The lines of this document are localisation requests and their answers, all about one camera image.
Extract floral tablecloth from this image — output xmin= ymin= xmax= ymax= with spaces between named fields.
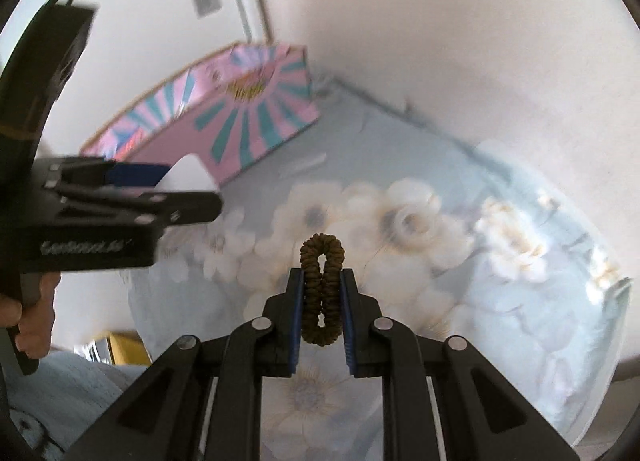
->
xmin=127 ymin=73 xmax=633 ymax=461

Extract pink teal printed cardboard box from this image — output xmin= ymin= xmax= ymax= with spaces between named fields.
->
xmin=80 ymin=41 xmax=321 ymax=190

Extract yellow box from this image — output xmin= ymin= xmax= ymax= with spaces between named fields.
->
xmin=75 ymin=331 xmax=152 ymax=367

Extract person's left hand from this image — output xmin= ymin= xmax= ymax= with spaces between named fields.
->
xmin=0 ymin=272 xmax=62 ymax=360

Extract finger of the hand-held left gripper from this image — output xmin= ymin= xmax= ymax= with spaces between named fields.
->
xmin=45 ymin=156 xmax=172 ymax=192
xmin=46 ymin=189 xmax=224 ymax=231

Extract brown scrunchie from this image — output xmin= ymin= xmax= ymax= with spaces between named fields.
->
xmin=299 ymin=233 xmax=347 ymax=346

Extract white door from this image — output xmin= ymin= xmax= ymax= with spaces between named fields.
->
xmin=0 ymin=0 xmax=253 ymax=166

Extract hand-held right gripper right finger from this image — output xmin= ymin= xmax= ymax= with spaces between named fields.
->
xmin=340 ymin=268 xmax=581 ymax=461

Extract light blue knitted clothing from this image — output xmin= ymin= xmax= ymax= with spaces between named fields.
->
xmin=0 ymin=348 xmax=151 ymax=461

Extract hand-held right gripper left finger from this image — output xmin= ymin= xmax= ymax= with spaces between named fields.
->
xmin=62 ymin=268 xmax=306 ymax=461

